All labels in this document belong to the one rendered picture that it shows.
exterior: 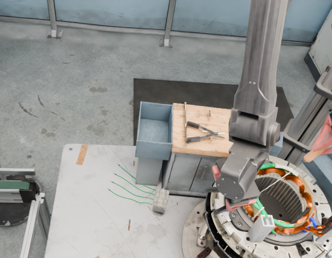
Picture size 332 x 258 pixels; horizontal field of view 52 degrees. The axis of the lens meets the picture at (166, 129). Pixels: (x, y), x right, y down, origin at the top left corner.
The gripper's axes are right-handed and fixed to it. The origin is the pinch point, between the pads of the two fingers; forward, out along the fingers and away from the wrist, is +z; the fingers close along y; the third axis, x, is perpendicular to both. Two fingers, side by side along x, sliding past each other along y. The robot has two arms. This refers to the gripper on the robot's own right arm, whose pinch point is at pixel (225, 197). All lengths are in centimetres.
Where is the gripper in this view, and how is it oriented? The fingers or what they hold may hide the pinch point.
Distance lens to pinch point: 82.6
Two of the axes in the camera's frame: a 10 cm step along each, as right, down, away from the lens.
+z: -1.6, 6.4, 7.5
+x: 9.5, -1.1, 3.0
